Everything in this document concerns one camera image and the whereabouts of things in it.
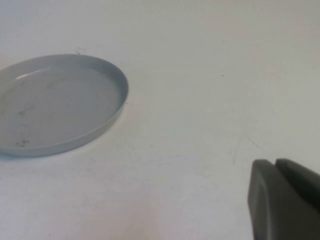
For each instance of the grey-blue round plate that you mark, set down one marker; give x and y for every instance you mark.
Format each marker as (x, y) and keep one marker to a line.
(62, 105)

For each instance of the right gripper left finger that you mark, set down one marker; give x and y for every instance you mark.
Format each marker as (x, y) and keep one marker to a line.
(272, 205)

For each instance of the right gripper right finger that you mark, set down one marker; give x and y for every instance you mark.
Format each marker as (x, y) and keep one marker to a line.
(302, 182)

